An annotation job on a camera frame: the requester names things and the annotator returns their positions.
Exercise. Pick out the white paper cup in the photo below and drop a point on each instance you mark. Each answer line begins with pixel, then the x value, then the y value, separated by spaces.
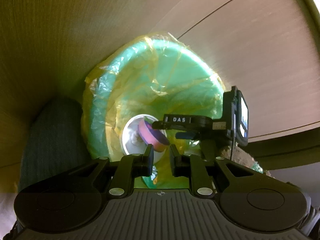
pixel 130 140

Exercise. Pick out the green trash bin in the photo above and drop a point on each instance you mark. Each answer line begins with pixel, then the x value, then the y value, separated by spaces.
pixel 188 147

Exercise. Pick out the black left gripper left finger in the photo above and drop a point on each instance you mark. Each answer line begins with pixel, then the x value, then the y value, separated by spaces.
pixel 128 169

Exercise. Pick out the green printed packet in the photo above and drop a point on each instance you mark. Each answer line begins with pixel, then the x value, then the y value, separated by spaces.
pixel 151 181

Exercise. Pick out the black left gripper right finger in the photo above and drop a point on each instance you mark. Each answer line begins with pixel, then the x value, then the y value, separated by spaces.
pixel 193 168

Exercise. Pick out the dark green trouser leg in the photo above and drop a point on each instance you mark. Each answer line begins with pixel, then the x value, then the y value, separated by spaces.
pixel 55 143

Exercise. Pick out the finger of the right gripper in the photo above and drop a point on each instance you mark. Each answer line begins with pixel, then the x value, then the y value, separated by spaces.
pixel 183 122
pixel 188 135

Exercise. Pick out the pink purple wrapper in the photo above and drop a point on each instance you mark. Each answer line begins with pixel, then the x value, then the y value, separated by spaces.
pixel 152 136

